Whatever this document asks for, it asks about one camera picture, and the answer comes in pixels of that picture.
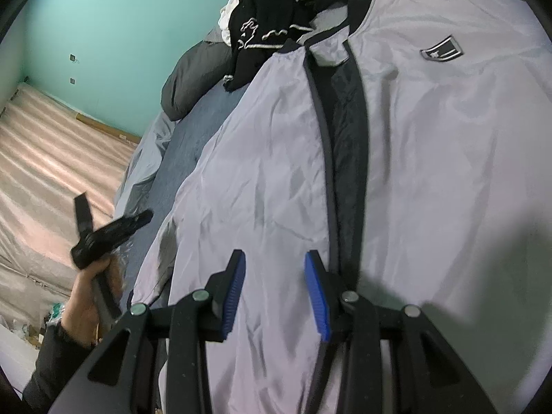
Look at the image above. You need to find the dark grey long pillow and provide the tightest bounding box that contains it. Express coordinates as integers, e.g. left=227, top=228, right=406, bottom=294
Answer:
left=160, top=30, right=236, bottom=120

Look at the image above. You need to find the person's left hand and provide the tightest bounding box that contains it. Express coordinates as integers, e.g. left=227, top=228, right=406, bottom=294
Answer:
left=60, top=252, right=118, bottom=348

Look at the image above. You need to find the grey jacket with black lining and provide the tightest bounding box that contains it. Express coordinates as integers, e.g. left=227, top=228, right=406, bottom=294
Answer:
left=127, top=0, right=552, bottom=414

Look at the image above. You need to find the pink curtain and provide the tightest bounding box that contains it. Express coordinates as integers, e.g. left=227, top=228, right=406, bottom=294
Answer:
left=0, top=84, right=143, bottom=354

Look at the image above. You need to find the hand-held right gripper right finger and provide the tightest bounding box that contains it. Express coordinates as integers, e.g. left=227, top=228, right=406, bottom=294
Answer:
left=304, top=249, right=501, bottom=414

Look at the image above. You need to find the light grey garment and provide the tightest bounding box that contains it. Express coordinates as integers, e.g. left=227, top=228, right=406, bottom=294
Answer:
left=203, top=26, right=229, bottom=46

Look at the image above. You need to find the white garment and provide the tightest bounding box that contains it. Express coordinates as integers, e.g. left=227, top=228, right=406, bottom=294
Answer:
left=218, top=0, right=242, bottom=44

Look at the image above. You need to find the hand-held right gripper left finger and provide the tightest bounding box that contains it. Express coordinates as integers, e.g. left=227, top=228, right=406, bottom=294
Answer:
left=49, top=249, right=247, bottom=414

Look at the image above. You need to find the black printed hoodie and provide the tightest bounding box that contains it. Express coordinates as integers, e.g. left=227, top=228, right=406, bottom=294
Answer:
left=222, top=0, right=380, bottom=91

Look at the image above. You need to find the light grey blanket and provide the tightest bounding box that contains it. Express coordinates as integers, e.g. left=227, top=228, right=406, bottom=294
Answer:
left=114, top=110, right=177, bottom=303

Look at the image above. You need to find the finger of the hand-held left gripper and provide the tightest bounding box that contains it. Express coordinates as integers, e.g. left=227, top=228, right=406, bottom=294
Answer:
left=116, top=209, right=155, bottom=237

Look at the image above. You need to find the wooden board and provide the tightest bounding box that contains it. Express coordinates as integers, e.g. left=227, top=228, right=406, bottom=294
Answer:
left=75, top=114, right=143, bottom=145

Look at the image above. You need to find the person's left forearm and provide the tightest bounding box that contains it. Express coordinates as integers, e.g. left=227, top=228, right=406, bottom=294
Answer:
left=21, top=323, right=104, bottom=414

